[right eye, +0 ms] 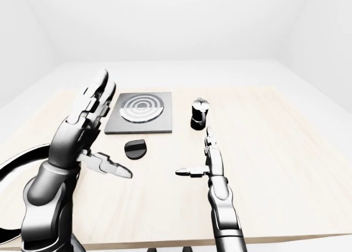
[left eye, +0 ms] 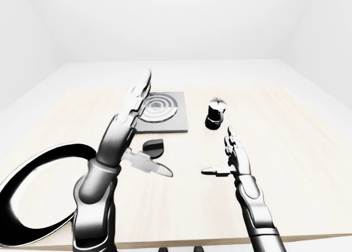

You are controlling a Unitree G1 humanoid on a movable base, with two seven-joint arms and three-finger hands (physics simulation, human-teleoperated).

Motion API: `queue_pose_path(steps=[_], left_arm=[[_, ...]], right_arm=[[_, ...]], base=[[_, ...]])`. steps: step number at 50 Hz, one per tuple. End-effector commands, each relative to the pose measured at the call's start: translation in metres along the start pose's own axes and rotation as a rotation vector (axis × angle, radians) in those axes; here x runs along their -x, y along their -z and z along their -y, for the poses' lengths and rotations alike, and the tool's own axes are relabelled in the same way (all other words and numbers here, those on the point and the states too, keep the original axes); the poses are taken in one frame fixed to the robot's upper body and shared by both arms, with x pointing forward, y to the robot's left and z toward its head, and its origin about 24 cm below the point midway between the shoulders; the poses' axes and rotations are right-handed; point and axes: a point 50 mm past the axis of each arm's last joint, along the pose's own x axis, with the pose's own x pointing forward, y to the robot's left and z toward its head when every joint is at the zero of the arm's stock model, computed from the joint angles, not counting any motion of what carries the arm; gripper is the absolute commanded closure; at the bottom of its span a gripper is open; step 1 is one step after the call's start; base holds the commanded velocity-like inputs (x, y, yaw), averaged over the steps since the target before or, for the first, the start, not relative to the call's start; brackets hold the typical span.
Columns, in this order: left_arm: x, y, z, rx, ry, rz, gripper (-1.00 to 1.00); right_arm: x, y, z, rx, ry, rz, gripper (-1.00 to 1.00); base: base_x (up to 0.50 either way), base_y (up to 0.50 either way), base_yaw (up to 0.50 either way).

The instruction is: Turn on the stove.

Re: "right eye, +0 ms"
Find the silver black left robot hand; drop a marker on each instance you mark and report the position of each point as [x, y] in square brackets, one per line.
[68, 142]

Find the flat dark stove plate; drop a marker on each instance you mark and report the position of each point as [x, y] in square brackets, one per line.
[143, 117]

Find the small dark shape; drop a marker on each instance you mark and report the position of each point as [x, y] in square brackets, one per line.
[187, 249]
[152, 250]

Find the round black stove knob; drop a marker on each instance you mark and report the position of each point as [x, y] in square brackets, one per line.
[135, 149]

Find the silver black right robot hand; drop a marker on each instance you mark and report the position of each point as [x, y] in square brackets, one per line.
[215, 161]

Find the black silver moka pot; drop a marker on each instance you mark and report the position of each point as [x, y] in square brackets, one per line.
[199, 114]

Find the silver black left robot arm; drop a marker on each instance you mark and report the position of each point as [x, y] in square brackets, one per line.
[41, 202]

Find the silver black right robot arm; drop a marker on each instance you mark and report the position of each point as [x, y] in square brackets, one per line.
[225, 216]

